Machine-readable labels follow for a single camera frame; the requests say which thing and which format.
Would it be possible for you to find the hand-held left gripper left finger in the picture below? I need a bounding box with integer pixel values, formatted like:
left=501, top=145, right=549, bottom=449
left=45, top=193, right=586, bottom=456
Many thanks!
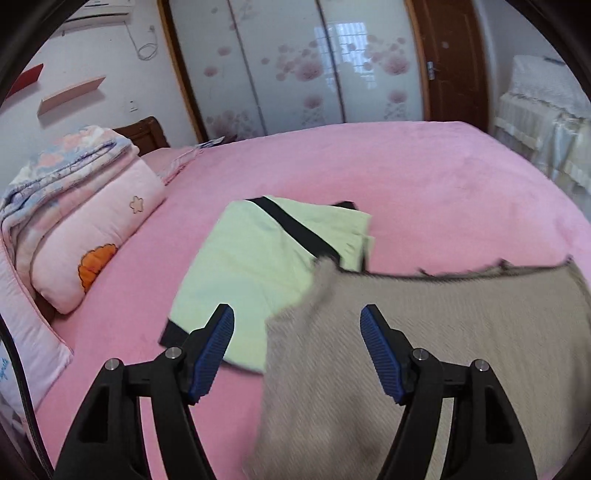
left=54, top=303, right=236, bottom=480

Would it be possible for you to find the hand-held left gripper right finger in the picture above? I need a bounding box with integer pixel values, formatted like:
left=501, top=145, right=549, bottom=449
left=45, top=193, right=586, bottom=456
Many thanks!
left=359, top=304, right=539, bottom=480

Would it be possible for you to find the grey knit cardigan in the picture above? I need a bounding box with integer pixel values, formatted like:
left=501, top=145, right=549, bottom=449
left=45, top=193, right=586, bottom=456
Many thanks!
left=245, top=258, right=591, bottom=480

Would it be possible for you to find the light green folded garment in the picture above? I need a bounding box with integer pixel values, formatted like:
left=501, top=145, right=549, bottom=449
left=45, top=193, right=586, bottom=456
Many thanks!
left=159, top=195, right=375, bottom=374

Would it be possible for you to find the pink pillow with orange flower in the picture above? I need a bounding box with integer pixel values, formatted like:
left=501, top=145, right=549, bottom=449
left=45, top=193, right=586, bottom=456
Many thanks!
left=28, top=159, right=167, bottom=315

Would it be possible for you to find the pink bed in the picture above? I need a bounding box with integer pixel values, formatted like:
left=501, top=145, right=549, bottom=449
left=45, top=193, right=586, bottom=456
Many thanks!
left=0, top=121, right=591, bottom=480

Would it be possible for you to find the white cartoon print pillow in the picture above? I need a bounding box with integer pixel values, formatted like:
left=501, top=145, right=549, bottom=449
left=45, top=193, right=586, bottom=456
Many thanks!
left=0, top=249, right=75, bottom=416

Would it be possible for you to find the dark wooden headboard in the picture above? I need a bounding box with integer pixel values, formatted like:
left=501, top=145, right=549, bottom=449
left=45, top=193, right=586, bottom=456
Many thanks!
left=112, top=116, right=171, bottom=158

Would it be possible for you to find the folded floral quilt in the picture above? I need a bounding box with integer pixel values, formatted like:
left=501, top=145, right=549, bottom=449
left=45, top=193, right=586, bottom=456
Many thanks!
left=0, top=124, right=140, bottom=259

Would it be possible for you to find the lace cloth covered furniture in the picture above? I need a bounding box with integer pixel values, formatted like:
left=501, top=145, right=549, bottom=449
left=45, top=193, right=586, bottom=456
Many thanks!
left=489, top=54, right=591, bottom=213

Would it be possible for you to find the floral sliding door wardrobe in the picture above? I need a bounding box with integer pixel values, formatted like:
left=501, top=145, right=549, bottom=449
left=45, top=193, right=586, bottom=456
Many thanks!
left=157, top=0, right=432, bottom=144

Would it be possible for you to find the brown wooden door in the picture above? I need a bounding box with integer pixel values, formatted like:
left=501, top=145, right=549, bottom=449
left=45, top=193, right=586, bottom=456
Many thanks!
left=409, top=0, right=490, bottom=134

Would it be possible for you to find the white air conditioner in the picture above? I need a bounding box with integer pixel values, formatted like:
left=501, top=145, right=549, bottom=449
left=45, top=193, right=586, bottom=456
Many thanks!
left=60, top=0, right=134, bottom=31

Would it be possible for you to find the black cable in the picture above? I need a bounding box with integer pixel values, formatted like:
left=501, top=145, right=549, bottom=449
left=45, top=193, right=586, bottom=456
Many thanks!
left=0, top=318, right=54, bottom=480

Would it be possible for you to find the pink wall shelf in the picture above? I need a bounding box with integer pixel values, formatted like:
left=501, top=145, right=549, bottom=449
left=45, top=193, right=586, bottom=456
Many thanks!
left=37, top=77, right=106, bottom=116

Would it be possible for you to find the white wall cable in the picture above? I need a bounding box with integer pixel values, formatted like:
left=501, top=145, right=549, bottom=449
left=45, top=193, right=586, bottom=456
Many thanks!
left=135, top=25, right=160, bottom=61

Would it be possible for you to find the red wall shelf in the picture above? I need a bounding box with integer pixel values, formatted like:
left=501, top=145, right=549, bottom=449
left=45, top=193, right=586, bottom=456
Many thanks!
left=9, top=64, right=44, bottom=95

